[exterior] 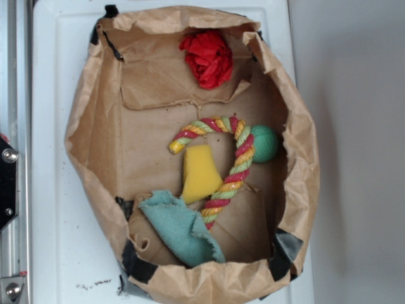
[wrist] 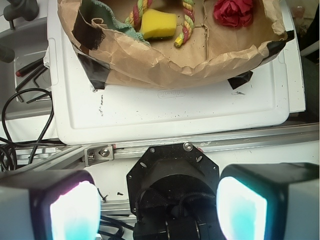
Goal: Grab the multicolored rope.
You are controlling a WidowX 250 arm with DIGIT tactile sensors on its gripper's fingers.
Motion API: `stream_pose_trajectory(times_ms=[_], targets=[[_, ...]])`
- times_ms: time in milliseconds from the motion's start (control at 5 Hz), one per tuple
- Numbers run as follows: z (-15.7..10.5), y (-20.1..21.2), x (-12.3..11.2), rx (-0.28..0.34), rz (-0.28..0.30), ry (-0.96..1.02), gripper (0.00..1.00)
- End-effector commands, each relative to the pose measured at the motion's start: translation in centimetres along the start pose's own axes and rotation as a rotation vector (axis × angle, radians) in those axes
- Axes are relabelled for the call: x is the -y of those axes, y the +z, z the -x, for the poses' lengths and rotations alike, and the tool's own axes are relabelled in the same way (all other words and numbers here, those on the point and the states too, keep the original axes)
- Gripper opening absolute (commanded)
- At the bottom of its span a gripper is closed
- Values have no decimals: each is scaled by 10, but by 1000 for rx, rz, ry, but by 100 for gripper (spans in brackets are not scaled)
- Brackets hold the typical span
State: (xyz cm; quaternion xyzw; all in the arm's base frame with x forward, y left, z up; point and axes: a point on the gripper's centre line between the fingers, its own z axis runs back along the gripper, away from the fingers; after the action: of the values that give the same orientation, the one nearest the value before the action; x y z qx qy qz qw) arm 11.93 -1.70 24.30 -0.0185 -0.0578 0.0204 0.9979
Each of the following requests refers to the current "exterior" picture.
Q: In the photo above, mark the multicolored twisted rope toy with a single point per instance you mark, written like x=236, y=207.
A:
x=244, y=155

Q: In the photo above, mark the brown paper bag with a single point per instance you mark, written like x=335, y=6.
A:
x=135, y=93

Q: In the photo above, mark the yellow sponge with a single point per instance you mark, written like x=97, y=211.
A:
x=200, y=175

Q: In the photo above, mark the green rubber ball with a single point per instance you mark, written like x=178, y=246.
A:
x=265, y=143

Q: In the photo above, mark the teal cloth rag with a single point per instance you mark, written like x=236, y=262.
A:
x=181, y=229

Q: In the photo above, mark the black metal bracket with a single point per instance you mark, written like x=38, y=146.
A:
x=8, y=183

